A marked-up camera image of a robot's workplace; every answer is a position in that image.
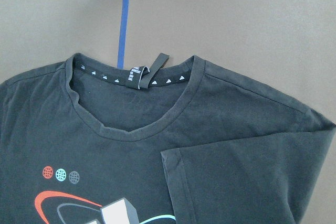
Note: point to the black graphic t-shirt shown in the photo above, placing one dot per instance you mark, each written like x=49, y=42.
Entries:
x=201, y=144

